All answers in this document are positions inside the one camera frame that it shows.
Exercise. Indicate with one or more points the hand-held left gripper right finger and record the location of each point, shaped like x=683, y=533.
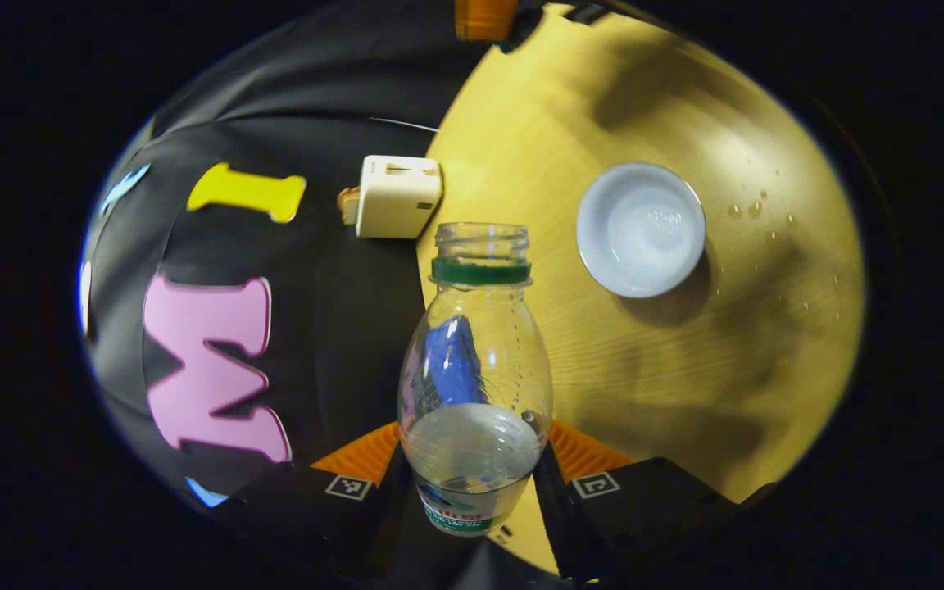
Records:
x=644, y=516

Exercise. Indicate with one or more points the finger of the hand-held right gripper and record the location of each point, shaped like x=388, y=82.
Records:
x=587, y=11
x=484, y=18

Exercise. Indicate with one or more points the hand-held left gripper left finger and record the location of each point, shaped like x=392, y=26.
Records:
x=308, y=512

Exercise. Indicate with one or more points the clear plastic water bottle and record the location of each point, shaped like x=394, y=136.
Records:
x=472, y=442

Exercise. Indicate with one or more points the white teacup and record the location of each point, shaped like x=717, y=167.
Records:
x=640, y=229

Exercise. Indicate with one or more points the black backdrop cloth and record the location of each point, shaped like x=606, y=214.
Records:
x=341, y=311

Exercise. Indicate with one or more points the white toaster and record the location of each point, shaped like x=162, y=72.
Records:
x=394, y=201

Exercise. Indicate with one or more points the toast slice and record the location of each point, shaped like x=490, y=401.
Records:
x=348, y=205

